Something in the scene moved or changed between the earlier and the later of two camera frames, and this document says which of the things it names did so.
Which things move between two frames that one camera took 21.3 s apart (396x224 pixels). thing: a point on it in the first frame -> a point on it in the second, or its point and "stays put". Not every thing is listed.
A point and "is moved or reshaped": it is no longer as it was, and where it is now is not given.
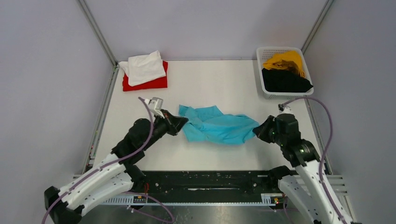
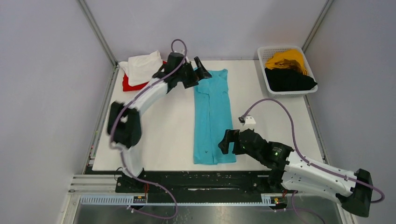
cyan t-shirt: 208,123 is moved or reshaped
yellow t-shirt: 288,60 stays put
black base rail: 214,182 stays put
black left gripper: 174,123 -> 197,75
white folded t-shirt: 142,68 stays put
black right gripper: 260,131 -> 230,135
